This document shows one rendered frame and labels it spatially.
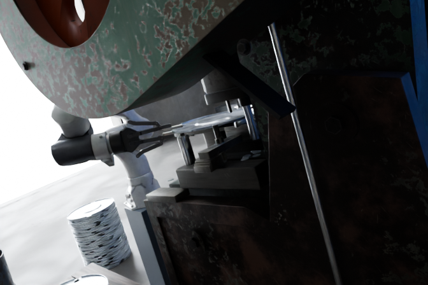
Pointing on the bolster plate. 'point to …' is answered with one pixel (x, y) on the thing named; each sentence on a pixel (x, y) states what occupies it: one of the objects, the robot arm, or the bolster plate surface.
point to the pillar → (251, 123)
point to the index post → (186, 149)
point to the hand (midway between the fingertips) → (172, 130)
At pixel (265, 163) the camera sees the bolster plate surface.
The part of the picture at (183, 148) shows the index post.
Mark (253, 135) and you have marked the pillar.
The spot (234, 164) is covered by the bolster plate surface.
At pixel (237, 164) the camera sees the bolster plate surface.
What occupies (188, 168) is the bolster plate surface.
